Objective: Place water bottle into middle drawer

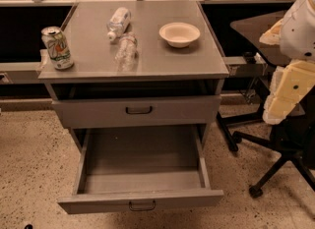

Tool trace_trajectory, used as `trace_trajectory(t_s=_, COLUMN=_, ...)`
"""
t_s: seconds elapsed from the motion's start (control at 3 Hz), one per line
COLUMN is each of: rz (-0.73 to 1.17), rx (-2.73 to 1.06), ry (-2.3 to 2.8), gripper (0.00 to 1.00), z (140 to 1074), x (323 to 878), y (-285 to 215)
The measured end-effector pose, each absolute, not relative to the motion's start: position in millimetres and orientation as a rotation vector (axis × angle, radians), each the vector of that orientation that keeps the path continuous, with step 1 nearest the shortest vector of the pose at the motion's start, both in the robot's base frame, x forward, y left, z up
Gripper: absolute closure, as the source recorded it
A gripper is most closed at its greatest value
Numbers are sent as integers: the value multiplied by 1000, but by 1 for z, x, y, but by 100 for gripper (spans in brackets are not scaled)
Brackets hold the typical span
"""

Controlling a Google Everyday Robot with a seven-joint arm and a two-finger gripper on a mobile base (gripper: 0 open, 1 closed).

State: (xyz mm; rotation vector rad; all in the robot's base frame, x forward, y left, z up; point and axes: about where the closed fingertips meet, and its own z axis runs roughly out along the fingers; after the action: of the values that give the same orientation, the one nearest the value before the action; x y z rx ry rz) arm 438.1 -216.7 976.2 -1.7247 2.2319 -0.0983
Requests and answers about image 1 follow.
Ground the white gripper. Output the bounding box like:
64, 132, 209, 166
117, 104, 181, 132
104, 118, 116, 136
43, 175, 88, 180
259, 0, 315, 125

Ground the clear water bottle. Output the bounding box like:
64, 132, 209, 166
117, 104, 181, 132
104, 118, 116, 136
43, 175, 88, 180
115, 32, 138, 72

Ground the grey drawer cabinet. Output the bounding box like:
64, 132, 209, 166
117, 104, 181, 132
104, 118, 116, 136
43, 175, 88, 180
39, 1, 228, 143

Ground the water bottle with white cap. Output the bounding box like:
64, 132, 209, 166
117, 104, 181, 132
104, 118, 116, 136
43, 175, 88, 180
107, 7, 131, 41

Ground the open grey middle drawer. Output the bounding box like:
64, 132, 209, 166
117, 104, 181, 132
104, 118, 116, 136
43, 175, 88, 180
58, 125, 223, 214

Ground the closed grey upper drawer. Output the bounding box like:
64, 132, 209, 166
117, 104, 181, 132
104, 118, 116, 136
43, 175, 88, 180
52, 95, 221, 129

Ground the black office chair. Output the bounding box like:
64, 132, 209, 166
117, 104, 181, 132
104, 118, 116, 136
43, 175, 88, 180
232, 9, 315, 199

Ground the white paper bowl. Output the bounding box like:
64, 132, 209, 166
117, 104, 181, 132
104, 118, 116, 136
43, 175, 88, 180
159, 23, 201, 48

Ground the green white soda can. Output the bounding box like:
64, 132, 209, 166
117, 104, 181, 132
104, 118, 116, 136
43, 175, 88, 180
41, 27, 73, 70

